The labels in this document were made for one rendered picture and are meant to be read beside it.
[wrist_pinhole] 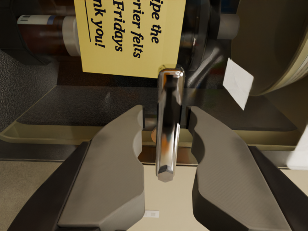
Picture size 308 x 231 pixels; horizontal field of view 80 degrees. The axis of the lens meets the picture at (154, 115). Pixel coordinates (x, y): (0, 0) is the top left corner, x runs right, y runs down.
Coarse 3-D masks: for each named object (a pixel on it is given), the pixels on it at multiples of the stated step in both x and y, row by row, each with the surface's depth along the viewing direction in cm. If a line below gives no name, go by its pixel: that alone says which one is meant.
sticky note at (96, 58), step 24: (96, 0) 13; (120, 0) 13; (144, 0) 13; (168, 0) 12; (96, 24) 13; (120, 24) 13; (144, 24) 13; (168, 24) 13; (96, 48) 14; (120, 48) 14; (144, 48) 14; (168, 48) 14; (96, 72) 15; (120, 72) 15; (144, 72) 15
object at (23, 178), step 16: (0, 176) 30; (16, 176) 34; (32, 176) 38; (48, 176) 44; (0, 192) 30; (16, 192) 34; (32, 192) 38; (0, 208) 30; (16, 208) 34; (0, 224) 30
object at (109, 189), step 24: (120, 120) 10; (144, 120) 12; (96, 144) 9; (120, 144) 9; (96, 168) 7; (120, 168) 7; (72, 192) 6; (96, 192) 6; (120, 192) 6; (144, 192) 8; (72, 216) 6; (96, 216) 6; (120, 216) 6
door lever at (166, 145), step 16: (176, 64) 11; (160, 80) 10; (176, 80) 10; (160, 96) 11; (176, 96) 11; (160, 112) 11; (176, 112) 11; (160, 128) 12; (176, 128) 12; (160, 144) 13; (176, 144) 13; (160, 160) 14; (160, 176) 14
